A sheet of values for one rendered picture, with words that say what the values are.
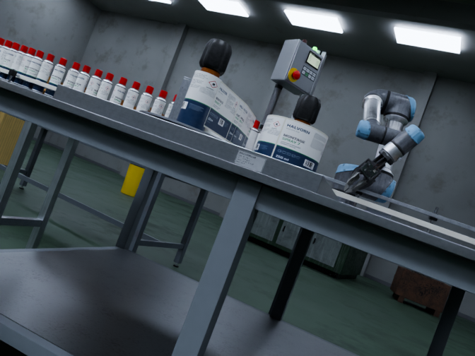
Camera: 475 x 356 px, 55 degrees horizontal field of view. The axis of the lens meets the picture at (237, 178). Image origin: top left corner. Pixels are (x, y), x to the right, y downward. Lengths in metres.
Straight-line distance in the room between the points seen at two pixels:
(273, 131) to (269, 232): 6.90
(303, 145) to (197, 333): 0.60
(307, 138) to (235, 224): 0.39
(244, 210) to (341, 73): 10.94
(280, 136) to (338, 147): 10.00
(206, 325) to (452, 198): 9.92
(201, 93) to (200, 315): 0.63
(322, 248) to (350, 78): 5.28
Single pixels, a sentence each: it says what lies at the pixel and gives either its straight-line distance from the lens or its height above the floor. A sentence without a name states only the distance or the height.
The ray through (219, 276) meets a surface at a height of 0.57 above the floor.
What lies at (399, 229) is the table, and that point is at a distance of 1.00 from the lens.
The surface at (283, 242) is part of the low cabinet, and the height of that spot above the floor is 0.22.
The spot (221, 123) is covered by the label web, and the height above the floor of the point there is 0.96.
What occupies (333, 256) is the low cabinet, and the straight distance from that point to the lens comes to 7.84.
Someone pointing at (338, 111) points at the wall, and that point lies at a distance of 11.57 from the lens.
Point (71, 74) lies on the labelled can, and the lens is 2.41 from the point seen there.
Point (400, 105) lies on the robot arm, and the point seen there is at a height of 1.42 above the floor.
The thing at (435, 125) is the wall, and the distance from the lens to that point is 11.18.
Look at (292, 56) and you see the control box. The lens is 2.02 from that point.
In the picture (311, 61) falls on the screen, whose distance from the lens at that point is 2.07.
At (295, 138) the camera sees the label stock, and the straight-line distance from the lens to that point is 1.32.
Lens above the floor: 0.77
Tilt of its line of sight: 2 degrees up
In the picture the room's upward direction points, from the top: 21 degrees clockwise
